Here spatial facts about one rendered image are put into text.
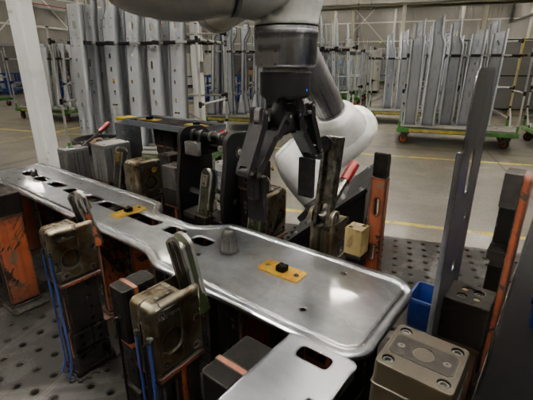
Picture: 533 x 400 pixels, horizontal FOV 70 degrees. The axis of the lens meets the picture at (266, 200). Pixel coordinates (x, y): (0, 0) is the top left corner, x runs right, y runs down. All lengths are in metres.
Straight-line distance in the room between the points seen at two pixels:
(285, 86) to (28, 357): 0.86
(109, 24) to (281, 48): 5.13
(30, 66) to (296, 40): 4.12
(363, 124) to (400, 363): 1.05
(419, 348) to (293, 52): 0.39
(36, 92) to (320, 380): 4.30
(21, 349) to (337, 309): 0.80
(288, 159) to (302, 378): 0.96
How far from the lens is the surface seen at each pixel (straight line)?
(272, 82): 0.56
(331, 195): 0.74
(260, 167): 0.54
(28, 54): 4.56
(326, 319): 0.58
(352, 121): 1.35
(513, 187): 0.64
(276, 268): 0.68
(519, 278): 0.72
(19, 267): 1.26
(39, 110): 4.58
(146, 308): 0.54
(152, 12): 0.54
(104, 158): 1.29
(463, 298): 0.53
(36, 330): 1.19
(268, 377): 0.49
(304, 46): 0.56
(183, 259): 0.55
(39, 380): 1.04
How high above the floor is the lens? 1.34
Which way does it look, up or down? 19 degrees down
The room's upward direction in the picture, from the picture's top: straight up
